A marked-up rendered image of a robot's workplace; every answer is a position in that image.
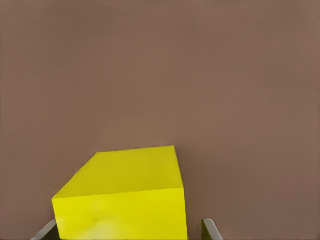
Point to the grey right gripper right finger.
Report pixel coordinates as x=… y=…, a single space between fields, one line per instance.
x=210 y=230

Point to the yellow square block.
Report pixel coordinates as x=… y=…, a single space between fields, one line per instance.
x=130 y=195

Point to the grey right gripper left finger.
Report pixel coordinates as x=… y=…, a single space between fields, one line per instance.
x=46 y=231

